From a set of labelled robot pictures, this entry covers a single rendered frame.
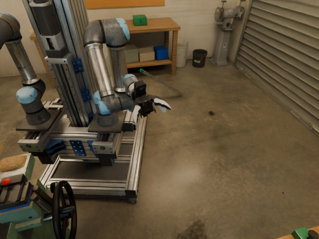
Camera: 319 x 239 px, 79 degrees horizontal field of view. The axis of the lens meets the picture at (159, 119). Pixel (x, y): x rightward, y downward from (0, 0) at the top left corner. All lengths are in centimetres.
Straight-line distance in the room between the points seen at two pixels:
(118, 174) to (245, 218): 116
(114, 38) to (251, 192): 177
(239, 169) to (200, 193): 53
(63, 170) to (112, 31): 137
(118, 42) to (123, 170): 115
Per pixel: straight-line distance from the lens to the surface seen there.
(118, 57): 118
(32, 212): 100
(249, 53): 400
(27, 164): 122
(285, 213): 218
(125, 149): 203
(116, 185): 177
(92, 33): 110
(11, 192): 100
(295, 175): 249
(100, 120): 137
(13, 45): 152
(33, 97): 150
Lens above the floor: 171
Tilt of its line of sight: 40 degrees down
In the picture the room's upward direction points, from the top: straight up
